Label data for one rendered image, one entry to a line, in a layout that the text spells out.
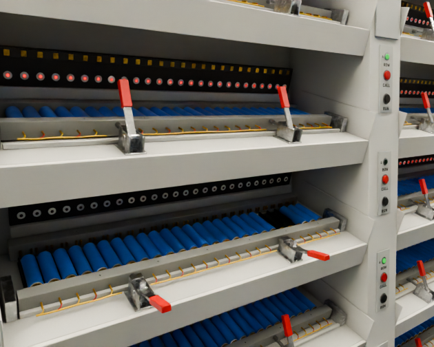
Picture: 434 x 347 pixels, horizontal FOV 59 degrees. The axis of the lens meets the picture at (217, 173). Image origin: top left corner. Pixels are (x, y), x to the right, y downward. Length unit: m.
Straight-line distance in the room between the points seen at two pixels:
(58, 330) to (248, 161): 0.32
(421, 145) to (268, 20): 0.47
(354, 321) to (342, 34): 0.55
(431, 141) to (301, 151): 0.40
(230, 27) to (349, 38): 0.25
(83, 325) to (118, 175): 0.18
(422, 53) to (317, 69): 0.22
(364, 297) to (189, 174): 0.46
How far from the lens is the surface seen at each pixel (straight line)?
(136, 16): 0.49
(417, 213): 1.00
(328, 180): 0.82
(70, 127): 0.51
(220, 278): 0.58
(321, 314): 0.84
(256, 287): 0.61
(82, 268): 0.55
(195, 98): 0.70
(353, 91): 0.77
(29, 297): 0.51
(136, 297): 0.51
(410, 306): 1.01
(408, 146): 0.88
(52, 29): 0.66
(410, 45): 0.89
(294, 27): 0.63
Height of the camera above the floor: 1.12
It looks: 7 degrees down
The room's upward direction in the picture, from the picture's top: 2 degrees counter-clockwise
